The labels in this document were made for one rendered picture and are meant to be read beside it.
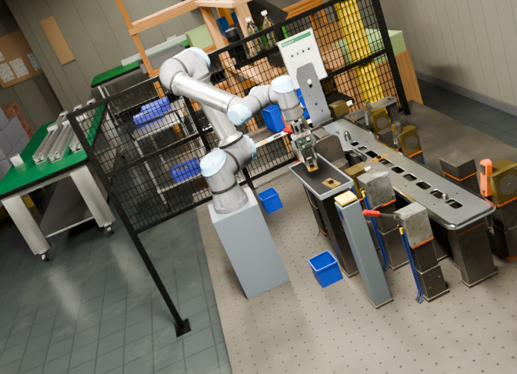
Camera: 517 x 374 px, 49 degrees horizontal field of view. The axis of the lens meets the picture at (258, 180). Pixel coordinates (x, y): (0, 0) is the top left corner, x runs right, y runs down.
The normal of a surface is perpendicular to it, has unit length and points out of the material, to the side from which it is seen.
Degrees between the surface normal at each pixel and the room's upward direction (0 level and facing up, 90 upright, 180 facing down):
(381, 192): 90
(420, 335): 0
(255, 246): 90
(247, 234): 90
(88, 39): 90
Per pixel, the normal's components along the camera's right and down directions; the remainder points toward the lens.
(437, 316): -0.35, -0.85
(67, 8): 0.19, 0.33
